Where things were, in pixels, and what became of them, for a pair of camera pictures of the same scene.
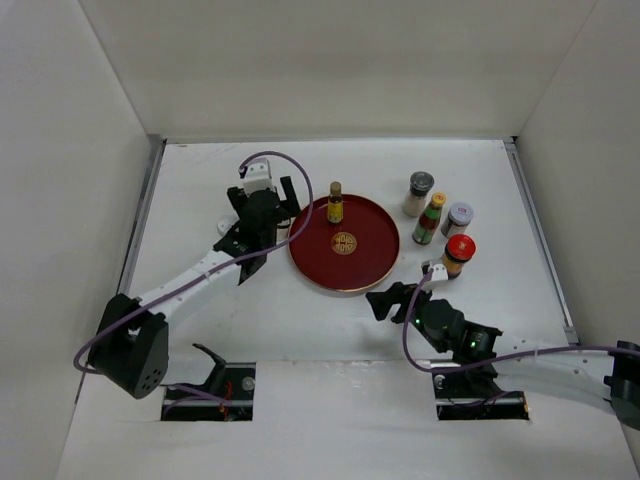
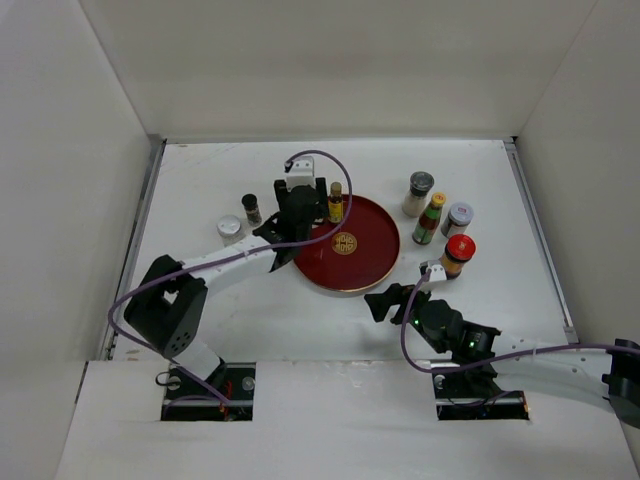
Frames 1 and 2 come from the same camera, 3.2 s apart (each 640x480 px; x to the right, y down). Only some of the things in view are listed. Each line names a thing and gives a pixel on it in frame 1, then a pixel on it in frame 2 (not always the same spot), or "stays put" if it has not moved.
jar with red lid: x=458 y=250 stays put
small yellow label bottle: x=335 y=208 stays put
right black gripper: x=381 y=301 stays put
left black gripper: x=290 y=201 -> x=320 y=211
